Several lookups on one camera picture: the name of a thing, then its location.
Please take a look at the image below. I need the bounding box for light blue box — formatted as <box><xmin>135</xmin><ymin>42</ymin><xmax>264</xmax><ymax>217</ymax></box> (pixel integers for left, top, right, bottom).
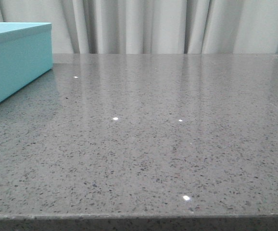
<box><xmin>0</xmin><ymin>22</ymin><xmax>53</xmax><ymax>102</ymax></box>

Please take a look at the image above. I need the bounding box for grey curtain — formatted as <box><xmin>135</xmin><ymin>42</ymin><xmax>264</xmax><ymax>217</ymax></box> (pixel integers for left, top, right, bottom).
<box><xmin>0</xmin><ymin>0</ymin><xmax>278</xmax><ymax>54</ymax></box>

